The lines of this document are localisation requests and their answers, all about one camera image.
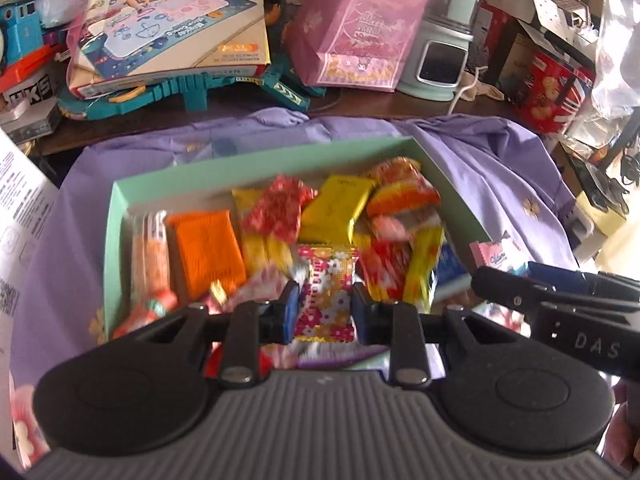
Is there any small flowery candy packet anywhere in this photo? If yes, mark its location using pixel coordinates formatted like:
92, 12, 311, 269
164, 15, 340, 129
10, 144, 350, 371
295, 245, 359, 344

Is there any yellow green snack bar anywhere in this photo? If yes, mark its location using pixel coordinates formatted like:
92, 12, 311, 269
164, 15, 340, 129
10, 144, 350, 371
402, 226, 445, 313

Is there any pink blue wafer packet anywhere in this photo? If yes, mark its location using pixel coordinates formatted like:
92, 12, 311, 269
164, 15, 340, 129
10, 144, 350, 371
470, 232, 530, 275

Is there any red Skittles bag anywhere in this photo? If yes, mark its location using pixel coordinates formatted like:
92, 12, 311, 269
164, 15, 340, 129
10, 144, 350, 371
357, 216, 421, 301

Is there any blue sea salt cracker packet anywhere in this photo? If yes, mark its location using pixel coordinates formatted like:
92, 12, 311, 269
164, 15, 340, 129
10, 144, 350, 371
432, 242, 472, 304

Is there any orange Winsun snack packet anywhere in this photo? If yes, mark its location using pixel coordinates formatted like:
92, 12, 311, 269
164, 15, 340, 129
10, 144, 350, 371
166, 210, 247, 300

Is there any crinkled red foil candy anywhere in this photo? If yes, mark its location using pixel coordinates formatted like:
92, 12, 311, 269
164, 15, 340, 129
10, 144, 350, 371
243, 174, 318, 245

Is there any yellow gold long snack bag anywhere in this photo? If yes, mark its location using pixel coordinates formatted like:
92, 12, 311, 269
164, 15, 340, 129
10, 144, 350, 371
298, 174, 375, 245

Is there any orange red long snack packet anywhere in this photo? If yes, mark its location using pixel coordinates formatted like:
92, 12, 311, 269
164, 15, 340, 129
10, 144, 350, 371
112, 289, 178, 339

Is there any orange chips snack bag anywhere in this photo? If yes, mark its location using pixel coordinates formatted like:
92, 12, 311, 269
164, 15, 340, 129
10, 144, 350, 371
361, 157, 440, 218

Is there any clear orange cracker packet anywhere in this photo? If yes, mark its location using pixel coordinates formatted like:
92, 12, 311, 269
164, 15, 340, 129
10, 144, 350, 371
130, 210, 170, 304

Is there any pink white patterned packet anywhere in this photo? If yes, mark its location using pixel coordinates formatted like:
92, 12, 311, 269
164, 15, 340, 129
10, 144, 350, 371
204, 263, 291, 314

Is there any yellow barcode snack bar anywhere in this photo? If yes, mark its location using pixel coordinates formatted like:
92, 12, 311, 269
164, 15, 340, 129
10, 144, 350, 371
232, 188, 293, 276

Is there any person's right hand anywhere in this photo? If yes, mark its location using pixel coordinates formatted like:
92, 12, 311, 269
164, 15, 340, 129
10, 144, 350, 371
603, 379, 639, 472

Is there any mint green cardboard box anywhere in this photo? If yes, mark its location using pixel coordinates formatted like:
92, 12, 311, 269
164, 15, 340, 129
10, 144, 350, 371
103, 138, 488, 342

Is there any purple floral cloth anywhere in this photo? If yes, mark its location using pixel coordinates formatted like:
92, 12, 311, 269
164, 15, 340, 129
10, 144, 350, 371
6, 106, 601, 474

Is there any red cookie tin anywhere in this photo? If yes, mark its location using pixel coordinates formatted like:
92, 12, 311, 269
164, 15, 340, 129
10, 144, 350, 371
514, 50, 594, 136

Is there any teal toy track bridge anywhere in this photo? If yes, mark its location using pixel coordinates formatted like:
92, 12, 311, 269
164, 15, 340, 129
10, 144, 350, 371
56, 53, 326, 122

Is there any mint green small appliance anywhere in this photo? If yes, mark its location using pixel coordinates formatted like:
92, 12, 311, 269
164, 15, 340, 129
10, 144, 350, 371
396, 0, 480, 102

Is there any white printed instruction sheet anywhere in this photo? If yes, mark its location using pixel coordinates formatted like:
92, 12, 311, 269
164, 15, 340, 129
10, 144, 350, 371
1, 134, 58, 468

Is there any pink gift bag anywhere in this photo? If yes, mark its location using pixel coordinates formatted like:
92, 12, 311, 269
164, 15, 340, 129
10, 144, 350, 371
285, 0, 428, 92

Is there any drawing mat toy box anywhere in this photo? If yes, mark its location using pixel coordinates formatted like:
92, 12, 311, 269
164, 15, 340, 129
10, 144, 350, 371
67, 0, 271, 100

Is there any blue Thomas toy train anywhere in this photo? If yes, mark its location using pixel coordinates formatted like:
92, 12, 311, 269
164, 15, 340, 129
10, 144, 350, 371
1, 0, 66, 92

